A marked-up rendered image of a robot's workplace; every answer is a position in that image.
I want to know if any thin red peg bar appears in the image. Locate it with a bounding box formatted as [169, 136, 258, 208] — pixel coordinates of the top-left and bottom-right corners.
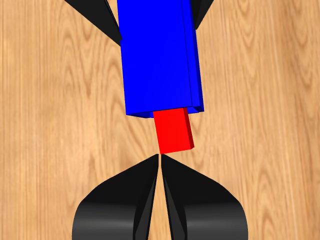
[152, 107, 195, 155]

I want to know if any blue hollow socket block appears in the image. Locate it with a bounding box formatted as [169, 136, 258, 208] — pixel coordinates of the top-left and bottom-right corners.
[116, 0, 205, 119]

